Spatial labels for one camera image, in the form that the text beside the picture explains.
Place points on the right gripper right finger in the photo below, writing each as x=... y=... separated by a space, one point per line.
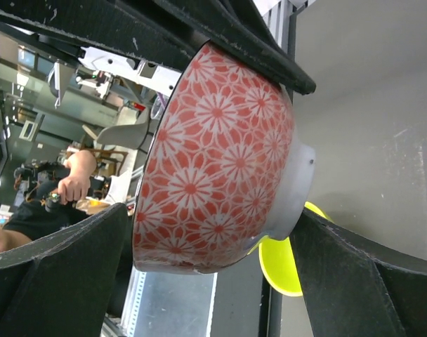
x=353 y=286

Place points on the lime green bowl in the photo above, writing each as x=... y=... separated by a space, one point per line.
x=278 y=266

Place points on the red floral patterned bowl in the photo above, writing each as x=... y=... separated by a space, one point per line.
x=226 y=169

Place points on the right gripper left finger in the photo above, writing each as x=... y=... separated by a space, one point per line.
x=60 y=285

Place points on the person in black shirt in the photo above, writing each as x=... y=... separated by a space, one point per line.
x=52 y=206

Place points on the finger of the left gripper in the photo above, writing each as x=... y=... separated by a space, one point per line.
x=167 y=33

